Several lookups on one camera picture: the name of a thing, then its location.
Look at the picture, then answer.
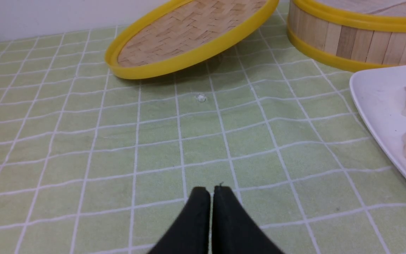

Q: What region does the white square plate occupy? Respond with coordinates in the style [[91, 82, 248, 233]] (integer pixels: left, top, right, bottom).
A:
[[349, 65, 406, 179]]

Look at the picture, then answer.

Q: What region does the yellow-rimmed bamboo steamer basket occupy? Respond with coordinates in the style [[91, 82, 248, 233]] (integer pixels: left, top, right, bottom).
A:
[[287, 0, 406, 72]]

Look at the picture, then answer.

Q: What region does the yellow-rimmed bamboo steamer lid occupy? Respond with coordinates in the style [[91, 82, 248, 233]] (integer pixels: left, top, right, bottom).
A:
[[105, 0, 279, 79]]

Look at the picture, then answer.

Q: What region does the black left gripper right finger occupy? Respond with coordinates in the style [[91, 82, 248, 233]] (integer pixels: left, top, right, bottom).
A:
[[211, 186, 283, 254]]

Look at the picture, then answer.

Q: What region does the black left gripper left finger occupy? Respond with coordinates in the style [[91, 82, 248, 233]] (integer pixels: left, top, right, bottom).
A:
[[149, 187, 211, 254]]

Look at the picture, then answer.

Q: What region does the small white crumb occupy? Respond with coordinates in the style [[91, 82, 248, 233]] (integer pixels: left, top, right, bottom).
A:
[[195, 94, 207, 102]]

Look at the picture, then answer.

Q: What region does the green checkered tablecloth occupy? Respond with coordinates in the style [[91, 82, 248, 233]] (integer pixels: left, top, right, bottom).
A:
[[0, 1, 406, 254]]

